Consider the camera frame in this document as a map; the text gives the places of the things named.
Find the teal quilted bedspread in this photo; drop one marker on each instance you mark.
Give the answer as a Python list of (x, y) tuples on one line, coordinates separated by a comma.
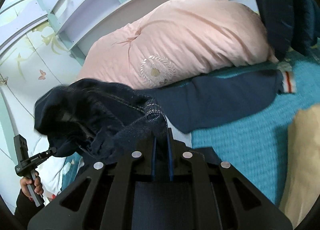
[(257, 145)]

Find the dark blue puffer jacket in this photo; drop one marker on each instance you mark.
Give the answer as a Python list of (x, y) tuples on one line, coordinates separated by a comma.
[(290, 24)]

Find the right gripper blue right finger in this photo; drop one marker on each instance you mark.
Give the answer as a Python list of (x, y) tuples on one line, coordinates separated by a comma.
[(171, 161)]

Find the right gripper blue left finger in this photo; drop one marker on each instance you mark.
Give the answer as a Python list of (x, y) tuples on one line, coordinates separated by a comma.
[(153, 157)]

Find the beige folded cloth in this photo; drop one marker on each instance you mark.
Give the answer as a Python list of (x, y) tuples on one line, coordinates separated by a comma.
[(302, 181)]

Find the navy sweater with striped cuff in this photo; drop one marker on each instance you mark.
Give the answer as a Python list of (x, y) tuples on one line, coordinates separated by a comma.
[(207, 101)]

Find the dark denim jeans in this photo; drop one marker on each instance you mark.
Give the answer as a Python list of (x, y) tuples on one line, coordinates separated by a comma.
[(97, 120)]

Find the pink quilted duvet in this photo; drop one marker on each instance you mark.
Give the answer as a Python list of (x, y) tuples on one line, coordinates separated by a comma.
[(178, 40)]

